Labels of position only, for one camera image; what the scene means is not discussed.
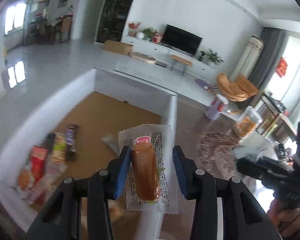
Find red flower arrangement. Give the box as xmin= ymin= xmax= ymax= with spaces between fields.
xmin=128 ymin=22 xmax=141 ymax=37

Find wooden bench black legs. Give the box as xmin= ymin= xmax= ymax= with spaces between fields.
xmin=170 ymin=54 xmax=193 ymax=75

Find person right hand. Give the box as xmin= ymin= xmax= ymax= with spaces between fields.
xmin=267 ymin=199 xmax=300 ymax=239

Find red window decoration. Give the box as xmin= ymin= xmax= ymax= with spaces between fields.
xmin=276 ymin=57 xmax=288 ymax=77

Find red snack packet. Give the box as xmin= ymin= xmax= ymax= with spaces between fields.
xmin=30 ymin=146 xmax=47 ymax=183

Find long clear cracker sleeve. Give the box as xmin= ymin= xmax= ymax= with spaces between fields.
xmin=25 ymin=161 xmax=68 ymax=204

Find grey curtain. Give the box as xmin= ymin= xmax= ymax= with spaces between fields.
xmin=249 ymin=27 xmax=288 ymax=90

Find white tv cabinet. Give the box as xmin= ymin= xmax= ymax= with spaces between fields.
xmin=121 ymin=36 xmax=217 ymax=83

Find red white milk powder can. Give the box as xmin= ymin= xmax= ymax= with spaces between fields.
xmin=205 ymin=94 xmax=229 ymax=121

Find green potted plant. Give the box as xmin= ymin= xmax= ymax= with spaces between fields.
xmin=199 ymin=49 xmax=224 ymax=67

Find silver grey snack packet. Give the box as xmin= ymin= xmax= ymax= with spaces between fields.
xmin=231 ymin=140 xmax=278 ymax=163

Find dark display cabinet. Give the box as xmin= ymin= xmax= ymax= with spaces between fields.
xmin=95 ymin=0 xmax=133 ymax=43

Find white floor air conditioner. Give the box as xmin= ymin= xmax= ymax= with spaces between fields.
xmin=230 ymin=36 xmax=264 ymax=82

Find dark chocolate bar packet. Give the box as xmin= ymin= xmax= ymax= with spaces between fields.
xmin=65 ymin=124 xmax=79 ymax=161

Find clear jar orange label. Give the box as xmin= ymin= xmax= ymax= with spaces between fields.
xmin=234 ymin=106 xmax=263 ymax=139

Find white storage box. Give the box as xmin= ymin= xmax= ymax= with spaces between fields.
xmin=0 ymin=68 xmax=178 ymax=239

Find orange lounge chair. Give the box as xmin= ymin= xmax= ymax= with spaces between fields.
xmin=217 ymin=73 xmax=258 ymax=102

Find black television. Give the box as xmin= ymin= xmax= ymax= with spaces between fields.
xmin=161 ymin=24 xmax=202 ymax=56

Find cardboard box on floor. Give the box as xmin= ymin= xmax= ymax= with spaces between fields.
xmin=103 ymin=40 xmax=133 ymax=55

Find beige biscuit bar packet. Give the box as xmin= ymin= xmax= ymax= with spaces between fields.
xmin=51 ymin=133 xmax=66 ymax=164

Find brown sausage white packet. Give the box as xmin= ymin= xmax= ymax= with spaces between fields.
xmin=119 ymin=124 xmax=178 ymax=214

